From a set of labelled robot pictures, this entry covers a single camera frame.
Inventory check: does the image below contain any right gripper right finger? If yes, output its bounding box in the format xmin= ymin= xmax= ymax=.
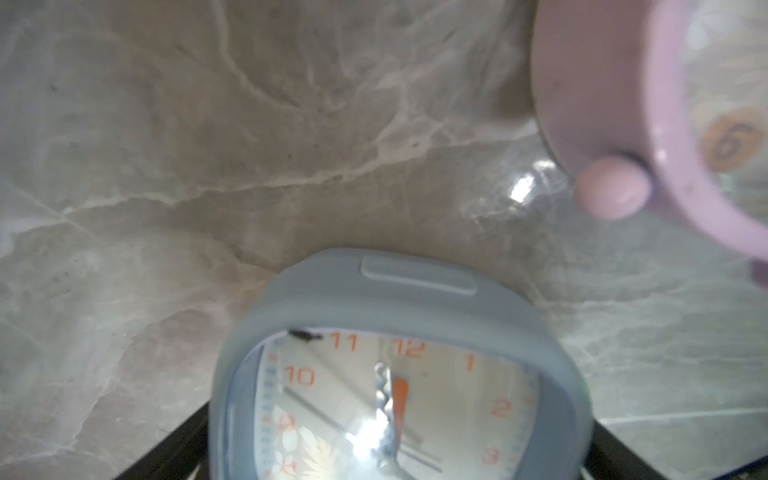
xmin=584 ymin=421 xmax=666 ymax=480

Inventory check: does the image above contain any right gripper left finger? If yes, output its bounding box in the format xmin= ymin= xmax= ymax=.
xmin=116 ymin=403 xmax=210 ymax=480

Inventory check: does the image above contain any blue square alarm clock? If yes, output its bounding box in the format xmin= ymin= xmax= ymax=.
xmin=209 ymin=249 xmax=593 ymax=479

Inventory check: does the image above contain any light pink round clock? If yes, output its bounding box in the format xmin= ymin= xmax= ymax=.
xmin=531 ymin=1 xmax=767 ymax=285

